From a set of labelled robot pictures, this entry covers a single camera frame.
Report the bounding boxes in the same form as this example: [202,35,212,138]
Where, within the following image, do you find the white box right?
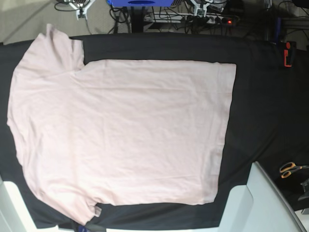
[218,162,306,232]

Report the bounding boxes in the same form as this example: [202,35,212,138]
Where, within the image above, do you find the white box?
[218,162,306,232]
[0,180,37,232]

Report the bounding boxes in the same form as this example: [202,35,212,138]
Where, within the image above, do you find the pink T-shirt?
[7,24,237,225]

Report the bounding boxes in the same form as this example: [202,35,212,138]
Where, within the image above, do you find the white box left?
[0,180,37,232]

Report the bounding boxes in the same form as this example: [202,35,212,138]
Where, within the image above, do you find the red black clamp right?
[282,41,297,68]

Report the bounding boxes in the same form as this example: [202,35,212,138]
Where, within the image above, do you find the black table stand post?
[130,7,145,33]

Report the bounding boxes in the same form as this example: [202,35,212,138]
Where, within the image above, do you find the white power strip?
[144,12,231,24]

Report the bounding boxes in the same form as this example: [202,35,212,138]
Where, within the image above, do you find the black table cloth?
[0,33,309,230]

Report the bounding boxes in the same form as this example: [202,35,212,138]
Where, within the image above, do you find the orange handled scissors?
[279,162,309,179]

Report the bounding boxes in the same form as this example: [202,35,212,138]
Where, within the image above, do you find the blue plastic box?
[107,0,173,7]

